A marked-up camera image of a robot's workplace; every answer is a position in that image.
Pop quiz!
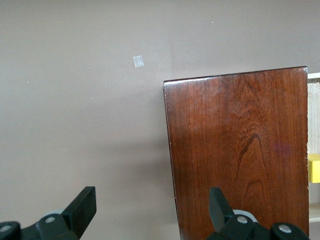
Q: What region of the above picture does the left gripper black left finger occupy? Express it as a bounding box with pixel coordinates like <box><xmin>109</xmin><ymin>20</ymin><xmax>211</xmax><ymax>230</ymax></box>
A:
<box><xmin>0</xmin><ymin>186</ymin><xmax>97</xmax><ymax>240</ymax></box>

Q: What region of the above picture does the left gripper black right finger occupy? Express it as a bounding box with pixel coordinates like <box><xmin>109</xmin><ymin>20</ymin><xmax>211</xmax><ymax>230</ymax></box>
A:
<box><xmin>207</xmin><ymin>187</ymin><xmax>311</xmax><ymax>240</ymax></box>

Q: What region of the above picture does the yellow block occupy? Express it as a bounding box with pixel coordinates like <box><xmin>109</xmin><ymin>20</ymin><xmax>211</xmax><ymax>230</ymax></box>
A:
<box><xmin>307</xmin><ymin>153</ymin><xmax>320</xmax><ymax>183</ymax></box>

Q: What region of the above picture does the light wood drawer with handle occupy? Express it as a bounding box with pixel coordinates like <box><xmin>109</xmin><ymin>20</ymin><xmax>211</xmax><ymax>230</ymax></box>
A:
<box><xmin>306</xmin><ymin>72</ymin><xmax>320</xmax><ymax>223</ymax></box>

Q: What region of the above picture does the dark wooden drawer cabinet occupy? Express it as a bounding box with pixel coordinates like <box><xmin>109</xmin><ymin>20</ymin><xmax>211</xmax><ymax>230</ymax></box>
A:
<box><xmin>163</xmin><ymin>66</ymin><xmax>309</xmax><ymax>240</ymax></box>

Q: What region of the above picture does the brown paper table cover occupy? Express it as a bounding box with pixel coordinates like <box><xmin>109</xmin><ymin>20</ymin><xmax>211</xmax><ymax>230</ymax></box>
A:
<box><xmin>0</xmin><ymin>0</ymin><xmax>320</xmax><ymax>240</ymax></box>

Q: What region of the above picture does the small clear tape patch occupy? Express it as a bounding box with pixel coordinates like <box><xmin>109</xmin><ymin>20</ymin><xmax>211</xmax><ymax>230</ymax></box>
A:
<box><xmin>132</xmin><ymin>55</ymin><xmax>145</xmax><ymax>69</ymax></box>

